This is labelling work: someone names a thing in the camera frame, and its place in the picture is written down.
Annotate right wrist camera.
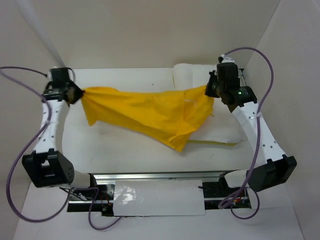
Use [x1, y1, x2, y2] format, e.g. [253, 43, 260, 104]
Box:
[216, 54, 238, 82]

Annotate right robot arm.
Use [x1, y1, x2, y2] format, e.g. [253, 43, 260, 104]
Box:
[205, 65, 297, 196]

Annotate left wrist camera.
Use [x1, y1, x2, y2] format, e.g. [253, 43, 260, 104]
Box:
[47, 66, 76, 82]

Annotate aluminium rail frame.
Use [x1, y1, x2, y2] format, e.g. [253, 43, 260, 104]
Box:
[89, 67, 251, 182]

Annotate yellow pillowcase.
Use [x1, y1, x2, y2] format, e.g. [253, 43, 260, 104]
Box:
[81, 84, 216, 153]

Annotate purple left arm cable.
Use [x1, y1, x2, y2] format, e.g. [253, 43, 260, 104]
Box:
[0, 66, 126, 231]

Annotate white cover plate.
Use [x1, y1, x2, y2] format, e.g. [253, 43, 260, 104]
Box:
[113, 180, 206, 217]

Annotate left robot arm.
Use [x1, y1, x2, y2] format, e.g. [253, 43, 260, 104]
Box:
[22, 81, 99, 200]

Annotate white pillow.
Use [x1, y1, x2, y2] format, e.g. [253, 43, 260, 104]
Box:
[172, 63, 247, 146]

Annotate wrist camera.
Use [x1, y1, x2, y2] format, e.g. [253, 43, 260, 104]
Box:
[47, 66, 76, 82]
[216, 54, 238, 82]

